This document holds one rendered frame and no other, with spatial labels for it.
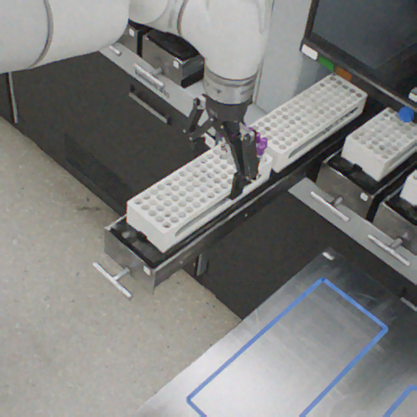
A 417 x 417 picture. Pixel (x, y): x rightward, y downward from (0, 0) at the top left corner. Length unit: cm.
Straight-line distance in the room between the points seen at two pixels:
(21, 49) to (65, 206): 176
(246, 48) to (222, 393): 53
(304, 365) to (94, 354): 104
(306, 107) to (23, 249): 114
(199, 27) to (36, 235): 138
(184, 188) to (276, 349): 35
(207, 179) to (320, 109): 33
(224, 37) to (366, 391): 60
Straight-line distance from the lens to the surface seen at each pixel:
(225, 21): 118
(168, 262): 137
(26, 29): 81
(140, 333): 224
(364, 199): 157
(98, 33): 92
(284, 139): 155
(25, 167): 268
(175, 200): 140
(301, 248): 179
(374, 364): 130
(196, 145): 144
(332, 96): 168
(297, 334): 129
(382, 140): 161
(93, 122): 223
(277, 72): 171
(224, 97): 127
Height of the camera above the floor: 188
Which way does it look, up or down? 46 degrees down
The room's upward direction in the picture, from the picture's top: 11 degrees clockwise
